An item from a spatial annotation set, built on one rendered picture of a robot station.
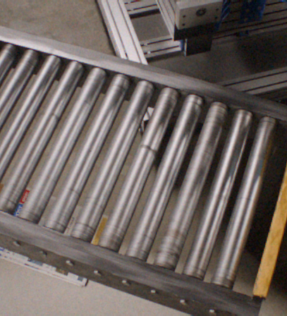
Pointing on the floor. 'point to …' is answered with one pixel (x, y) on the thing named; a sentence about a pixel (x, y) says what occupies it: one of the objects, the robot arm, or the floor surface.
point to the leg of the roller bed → (278, 164)
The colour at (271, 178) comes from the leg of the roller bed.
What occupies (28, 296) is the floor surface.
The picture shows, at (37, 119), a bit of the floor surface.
